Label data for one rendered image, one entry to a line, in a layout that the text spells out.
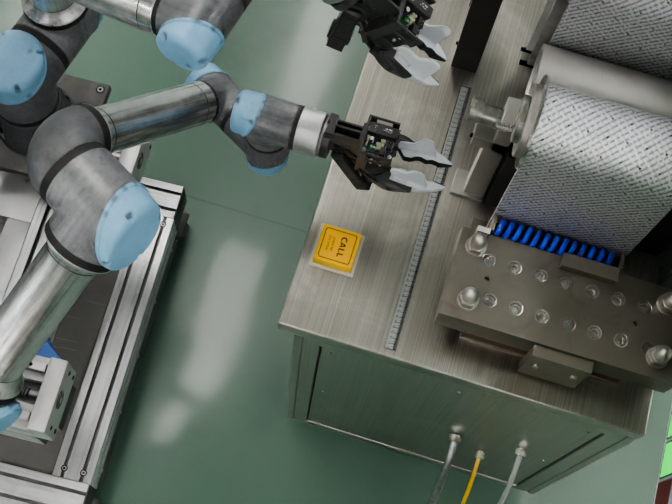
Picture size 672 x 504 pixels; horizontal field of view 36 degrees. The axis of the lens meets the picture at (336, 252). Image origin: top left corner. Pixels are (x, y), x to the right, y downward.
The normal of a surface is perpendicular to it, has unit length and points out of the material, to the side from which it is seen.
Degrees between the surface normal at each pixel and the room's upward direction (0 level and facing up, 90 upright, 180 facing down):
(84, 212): 33
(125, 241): 85
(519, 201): 90
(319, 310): 0
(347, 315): 0
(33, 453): 0
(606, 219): 90
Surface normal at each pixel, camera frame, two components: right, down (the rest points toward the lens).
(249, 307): 0.06, -0.34
